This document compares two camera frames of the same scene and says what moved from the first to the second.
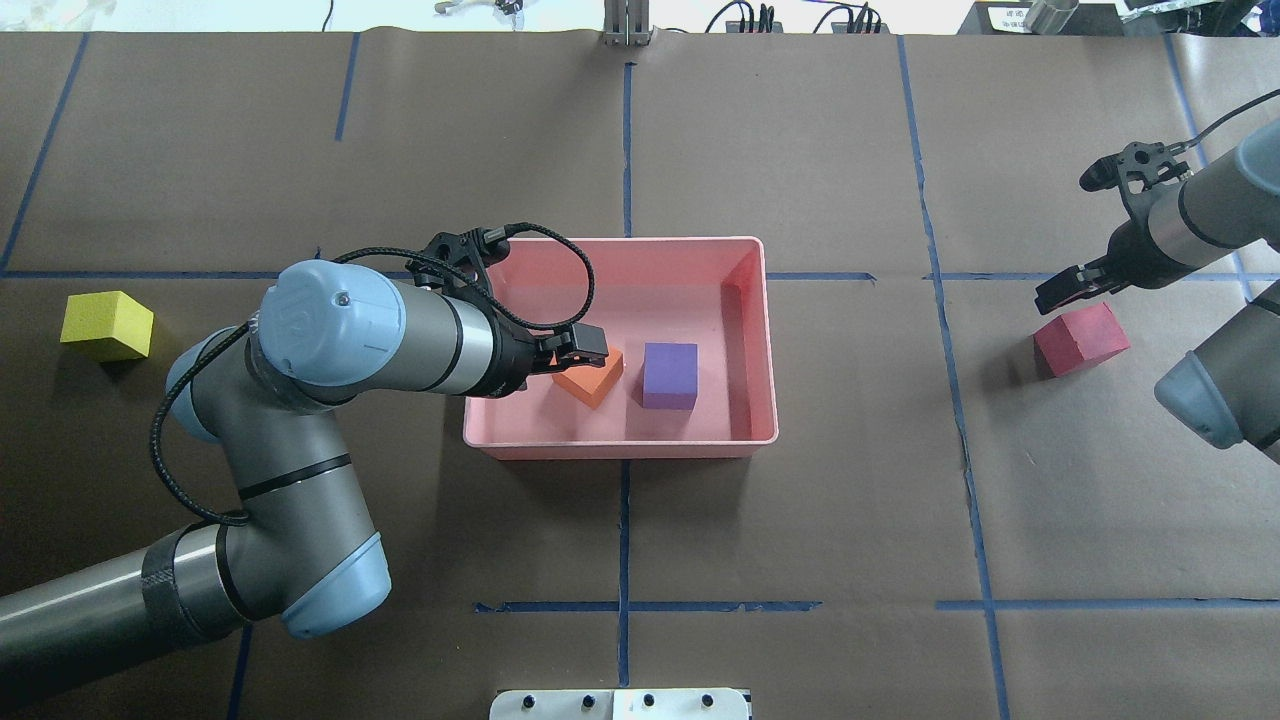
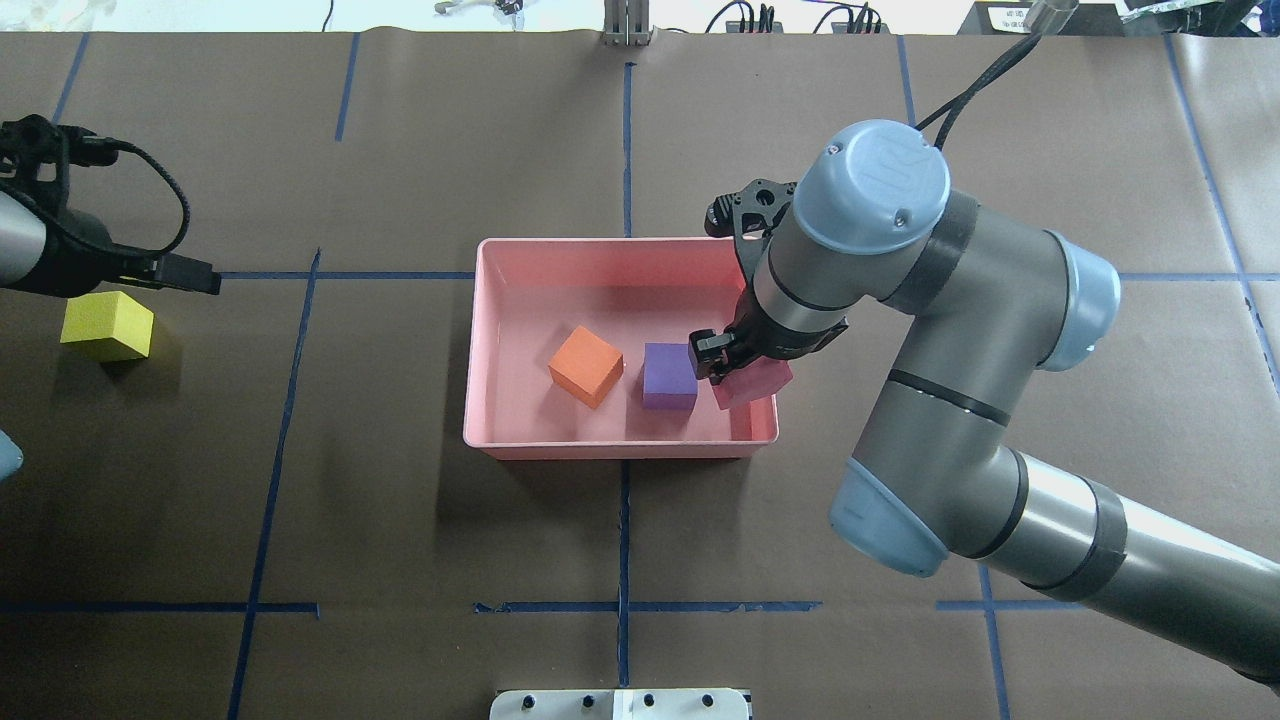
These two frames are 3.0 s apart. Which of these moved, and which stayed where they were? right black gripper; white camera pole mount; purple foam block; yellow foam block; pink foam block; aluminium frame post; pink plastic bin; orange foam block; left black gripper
Moved: pink foam block; left black gripper; right black gripper
Stayed: aluminium frame post; purple foam block; pink plastic bin; white camera pole mount; orange foam block; yellow foam block
